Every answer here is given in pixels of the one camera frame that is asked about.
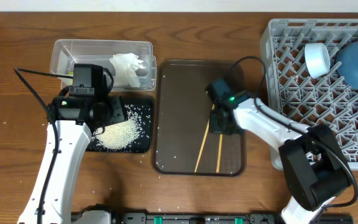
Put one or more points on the white rice pile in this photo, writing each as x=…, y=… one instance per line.
x=118, y=133

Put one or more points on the grey dishwasher rack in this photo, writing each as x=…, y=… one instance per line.
x=294, y=94

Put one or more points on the clear plastic bin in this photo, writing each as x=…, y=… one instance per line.
x=68, y=52

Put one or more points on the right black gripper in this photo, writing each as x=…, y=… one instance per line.
x=215, y=127

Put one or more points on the wooden chopstick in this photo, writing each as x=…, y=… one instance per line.
x=202, y=146
x=218, y=162

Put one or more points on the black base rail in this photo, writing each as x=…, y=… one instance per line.
x=142, y=218

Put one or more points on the white napkin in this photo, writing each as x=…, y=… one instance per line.
x=125, y=66

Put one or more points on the brown serving tray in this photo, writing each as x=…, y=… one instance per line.
x=182, y=114

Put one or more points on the light blue bowl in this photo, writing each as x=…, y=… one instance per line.
x=317, y=59

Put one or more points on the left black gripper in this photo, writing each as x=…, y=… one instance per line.
x=120, y=115

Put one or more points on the black tray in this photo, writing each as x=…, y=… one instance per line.
x=145, y=143

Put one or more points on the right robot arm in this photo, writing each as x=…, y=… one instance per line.
x=315, y=169

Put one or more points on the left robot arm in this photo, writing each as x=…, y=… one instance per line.
x=72, y=121

